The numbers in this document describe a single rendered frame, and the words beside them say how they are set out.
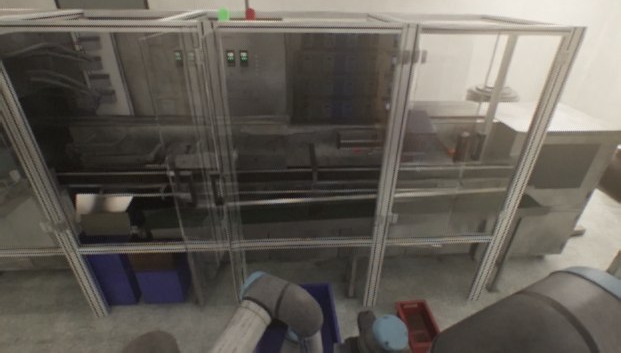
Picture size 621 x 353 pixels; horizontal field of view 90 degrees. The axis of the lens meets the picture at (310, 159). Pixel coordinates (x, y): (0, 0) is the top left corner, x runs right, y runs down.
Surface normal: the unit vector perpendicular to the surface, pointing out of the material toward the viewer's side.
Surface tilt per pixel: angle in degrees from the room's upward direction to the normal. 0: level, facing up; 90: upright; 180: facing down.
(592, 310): 15
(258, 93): 90
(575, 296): 5
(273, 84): 90
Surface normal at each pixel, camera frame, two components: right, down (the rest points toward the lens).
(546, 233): 0.06, 0.47
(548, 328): -0.22, -0.73
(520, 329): -0.47, -0.73
